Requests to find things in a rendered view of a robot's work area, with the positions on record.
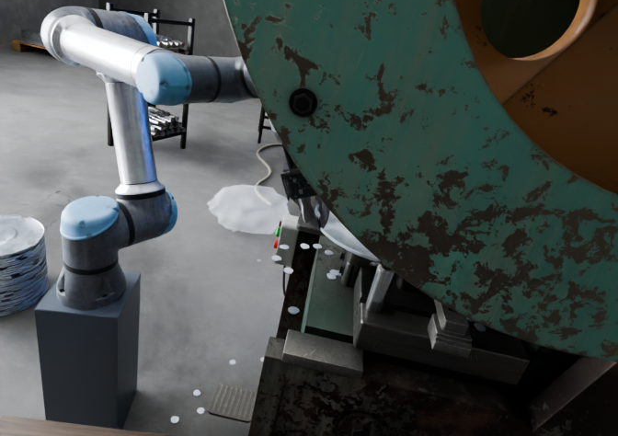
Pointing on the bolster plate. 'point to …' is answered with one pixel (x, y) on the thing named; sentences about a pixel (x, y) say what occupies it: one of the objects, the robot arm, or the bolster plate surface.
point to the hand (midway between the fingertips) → (319, 221)
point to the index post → (379, 288)
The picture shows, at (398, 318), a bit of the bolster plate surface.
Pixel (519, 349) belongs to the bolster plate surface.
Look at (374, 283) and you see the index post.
